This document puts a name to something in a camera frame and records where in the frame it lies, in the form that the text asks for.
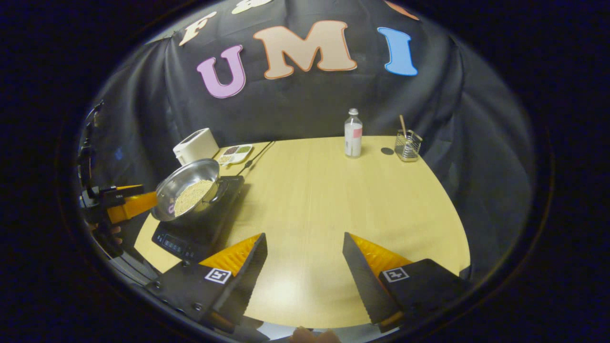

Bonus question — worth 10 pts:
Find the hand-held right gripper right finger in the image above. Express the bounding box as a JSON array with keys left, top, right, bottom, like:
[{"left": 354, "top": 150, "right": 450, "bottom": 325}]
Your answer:
[{"left": 342, "top": 232, "right": 472, "bottom": 333}]

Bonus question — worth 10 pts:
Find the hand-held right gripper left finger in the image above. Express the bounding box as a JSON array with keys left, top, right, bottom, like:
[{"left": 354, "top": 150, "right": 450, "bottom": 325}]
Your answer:
[{"left": 145, "top": 232, "right": 268, "bottom": 329}]

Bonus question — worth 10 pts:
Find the steel pot with black handles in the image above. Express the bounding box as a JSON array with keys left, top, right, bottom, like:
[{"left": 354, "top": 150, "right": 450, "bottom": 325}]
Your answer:
[{"left": 151, "top": 159, "right": 230, "bottom": 223}]

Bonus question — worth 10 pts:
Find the black induction cooktop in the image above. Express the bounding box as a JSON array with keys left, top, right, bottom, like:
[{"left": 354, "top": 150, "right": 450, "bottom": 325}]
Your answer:
[{"left": 152, "top": 175, "right": 245, "bottom": 263}]

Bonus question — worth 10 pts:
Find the pile of yellow beads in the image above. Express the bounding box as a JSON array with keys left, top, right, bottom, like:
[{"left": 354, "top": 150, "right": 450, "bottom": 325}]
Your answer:
[{"left": 174, "top": 180, "right": 214, "bottom": 218}]

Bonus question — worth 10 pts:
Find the white toaster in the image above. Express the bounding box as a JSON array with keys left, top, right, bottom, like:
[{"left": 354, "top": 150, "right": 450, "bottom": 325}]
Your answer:
[{"left": 173, "top": 128, "right": 221, "bottom": 166}]

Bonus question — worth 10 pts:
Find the white divided dish with beans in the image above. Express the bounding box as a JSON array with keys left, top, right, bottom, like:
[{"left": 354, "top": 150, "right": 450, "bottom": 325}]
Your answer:
[{"left": 217, "top": 144, "right": 254, "bottom": 166}]

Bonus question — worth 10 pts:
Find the clear bottle with pink label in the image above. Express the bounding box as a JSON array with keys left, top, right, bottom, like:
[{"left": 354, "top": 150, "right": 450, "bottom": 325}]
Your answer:
[{"left": 344, "top": 108, "right": 364, "bottom": 159}]

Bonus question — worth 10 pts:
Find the black power cable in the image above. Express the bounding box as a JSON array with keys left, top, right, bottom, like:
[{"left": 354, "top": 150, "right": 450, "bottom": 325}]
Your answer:
[{"left": 237, "top": 141, "right": 276, "bottom": 177}]

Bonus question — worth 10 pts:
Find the wire mesh utensil holder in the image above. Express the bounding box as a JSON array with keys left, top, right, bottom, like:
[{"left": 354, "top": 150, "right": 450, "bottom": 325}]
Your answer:
[{"left": 395, "top": 130, "right": 424, "bottom": 163}]

